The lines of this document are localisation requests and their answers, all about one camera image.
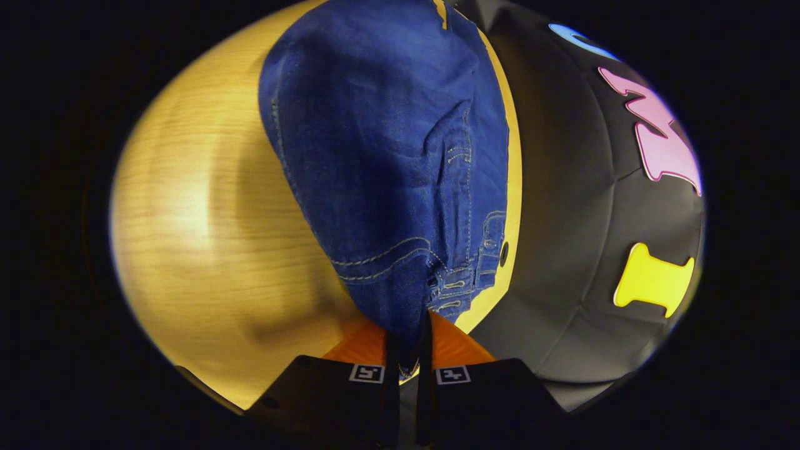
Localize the blue jeans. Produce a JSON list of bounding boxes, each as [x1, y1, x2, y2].
[[258, 0, 512, 382]]

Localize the black backdrop cloth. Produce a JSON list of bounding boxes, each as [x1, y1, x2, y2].
[[453, 0, 706, 413]]

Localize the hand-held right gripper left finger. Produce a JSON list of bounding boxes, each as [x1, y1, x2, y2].
[[241, 319, 402, 450]]

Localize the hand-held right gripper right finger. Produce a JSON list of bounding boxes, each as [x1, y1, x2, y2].
[[414, 311, 568, 450]]

